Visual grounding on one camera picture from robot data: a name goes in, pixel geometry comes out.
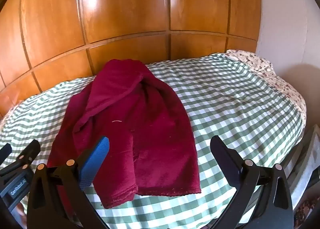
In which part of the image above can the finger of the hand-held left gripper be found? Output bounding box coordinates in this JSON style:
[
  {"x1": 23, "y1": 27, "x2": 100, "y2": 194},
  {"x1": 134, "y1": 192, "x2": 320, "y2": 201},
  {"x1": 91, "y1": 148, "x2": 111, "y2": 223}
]
[
  {"x1": 0, "y1": 143, "x2": 12, "y2": 161},
  {"x1": 0, "y1": 140, "x2": 41, "y2": 177}
]

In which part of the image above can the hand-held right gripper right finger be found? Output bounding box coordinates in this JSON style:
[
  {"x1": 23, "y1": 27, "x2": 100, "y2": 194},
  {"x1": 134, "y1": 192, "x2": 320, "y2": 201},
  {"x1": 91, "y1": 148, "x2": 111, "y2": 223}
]
[{"x1": 210, "y1": 135, "x2": 294, "y2": 229}]

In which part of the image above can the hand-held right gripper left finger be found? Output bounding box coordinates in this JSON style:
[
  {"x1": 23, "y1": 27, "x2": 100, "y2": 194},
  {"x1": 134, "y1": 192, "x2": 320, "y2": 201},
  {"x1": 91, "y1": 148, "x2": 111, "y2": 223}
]
[{"x1": 26, "y1": 137, "x2": 110, "y2": 229}]

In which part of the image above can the dark red fleece garment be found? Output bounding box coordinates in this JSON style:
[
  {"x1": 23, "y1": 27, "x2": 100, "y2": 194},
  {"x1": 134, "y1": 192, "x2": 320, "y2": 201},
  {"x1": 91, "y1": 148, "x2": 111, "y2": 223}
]
[{"x1": 47, "y1": 59, "x2": 202, "y2": 209}]

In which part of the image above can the person's left hand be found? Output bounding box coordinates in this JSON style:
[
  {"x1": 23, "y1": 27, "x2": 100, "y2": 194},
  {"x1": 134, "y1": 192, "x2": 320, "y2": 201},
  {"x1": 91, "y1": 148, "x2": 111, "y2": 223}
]
[{"x1": 15, "y1": 204, "x2": 28, "y2": 228}]

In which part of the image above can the green white checked blanket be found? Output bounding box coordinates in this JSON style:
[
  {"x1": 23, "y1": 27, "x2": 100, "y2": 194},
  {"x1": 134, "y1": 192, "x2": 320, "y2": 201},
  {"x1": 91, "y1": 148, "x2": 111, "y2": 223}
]
[{"x1": 0, "y1": 53, "x2": 304, "y2": 229}]

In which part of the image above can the floral patterned rug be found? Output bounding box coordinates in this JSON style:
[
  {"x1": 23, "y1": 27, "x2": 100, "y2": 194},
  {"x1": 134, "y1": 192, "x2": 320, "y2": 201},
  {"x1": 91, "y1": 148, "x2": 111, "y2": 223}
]
[{"x1": 294, "y1": 193, "x2": 319, "y2": 222}]

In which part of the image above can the floral bed sheet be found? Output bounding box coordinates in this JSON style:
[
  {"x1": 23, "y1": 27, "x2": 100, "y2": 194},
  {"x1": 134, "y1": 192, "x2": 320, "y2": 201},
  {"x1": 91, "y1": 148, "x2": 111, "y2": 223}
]
[{"x1": 225, "y1": 49, "x2": 307, "y2": 137}]

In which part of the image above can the grey bed frame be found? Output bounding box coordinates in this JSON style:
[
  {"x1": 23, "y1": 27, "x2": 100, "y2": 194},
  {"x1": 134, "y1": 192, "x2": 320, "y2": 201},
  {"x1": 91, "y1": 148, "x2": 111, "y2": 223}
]
[{"x1": 285, "y1": 124, "x2": 320, "y2": 209}]

